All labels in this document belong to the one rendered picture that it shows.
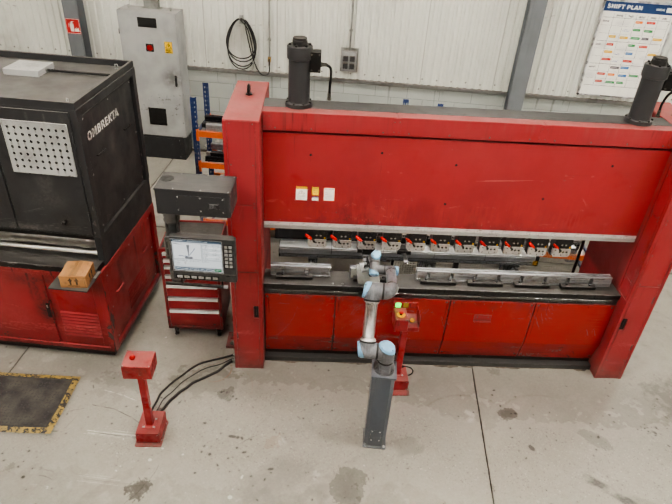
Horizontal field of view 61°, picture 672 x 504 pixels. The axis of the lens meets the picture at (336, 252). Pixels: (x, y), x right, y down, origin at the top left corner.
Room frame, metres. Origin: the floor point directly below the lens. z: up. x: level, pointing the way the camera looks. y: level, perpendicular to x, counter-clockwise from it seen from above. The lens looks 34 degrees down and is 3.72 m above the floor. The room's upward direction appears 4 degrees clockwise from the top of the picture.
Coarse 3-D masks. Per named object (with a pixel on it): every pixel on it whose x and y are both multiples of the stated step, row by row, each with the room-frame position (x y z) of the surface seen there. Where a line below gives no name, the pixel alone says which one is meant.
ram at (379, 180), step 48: (288, 144) 3.87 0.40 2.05; (336, 144) 3.89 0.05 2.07; (384, 144) 3.91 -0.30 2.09; (432, 144) 3.93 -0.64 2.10; (480, 144) 3.95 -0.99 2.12; (528, 144) 3.97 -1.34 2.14; (288, 192) 3.87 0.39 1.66; (336, 192) 3.89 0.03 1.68; (384, 192) 3.91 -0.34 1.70; (432, 192) 3.93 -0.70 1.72; (480, 192) 3.95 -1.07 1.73; (528, 192) 3.97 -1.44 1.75; (576, 192) 3.99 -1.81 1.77; (624, 192) 4.01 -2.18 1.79; (624, 240) 4.02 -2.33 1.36
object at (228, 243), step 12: (204, 240) 3.25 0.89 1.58; (216, 240) 3.25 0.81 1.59; (228, 240) 3.25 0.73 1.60; (228, 252) 3.25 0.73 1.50; (228, 264) 3.25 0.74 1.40; (180, 276) 3.25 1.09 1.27; (192, 276) 3.25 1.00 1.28; (204, 276) 3.25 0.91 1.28; (216, 276) 3.25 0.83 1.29; (228, 276) 3.25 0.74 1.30
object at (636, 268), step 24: (648, 216) 3.98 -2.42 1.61; (648, 240) 3.87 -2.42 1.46; (600, 264) 4.36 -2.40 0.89; (624, 264) 4.03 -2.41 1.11; (648, 264) 3.82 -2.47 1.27; (624, 288) 3.91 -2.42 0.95; (648, 288) 3.82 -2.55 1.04; (624, 312) 3.82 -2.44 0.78; (648, 312) 3.83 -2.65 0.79; (624, 336) 3.82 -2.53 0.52; (600, 360) 3.83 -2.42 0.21; (624, 360) 3.83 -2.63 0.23
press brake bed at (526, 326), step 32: (288, 288) 3.77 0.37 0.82; (288, 320) 3.76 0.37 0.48; (320, 320) 3.78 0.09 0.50; (352, 320) 3.79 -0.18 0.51; (384, 320) 3.81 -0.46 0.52; (448, 320) 3.84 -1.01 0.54; (512, 320) 3.87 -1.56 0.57; (544, 320) 3.89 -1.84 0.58; (576, 320) 3.90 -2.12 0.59; (608, 320) 3.92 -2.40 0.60; (288, 352) 3.83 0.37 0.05; (320, 352) 3.85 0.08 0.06; (352, 352) 3.87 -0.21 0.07; (416, 352) 3.87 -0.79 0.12; (448, 352) 3.89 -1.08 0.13; (480, 352) 3.90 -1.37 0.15; (512, 352) 3.91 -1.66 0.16; (544, 352) 3.93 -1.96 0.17; (576, 352) 3.94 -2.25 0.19
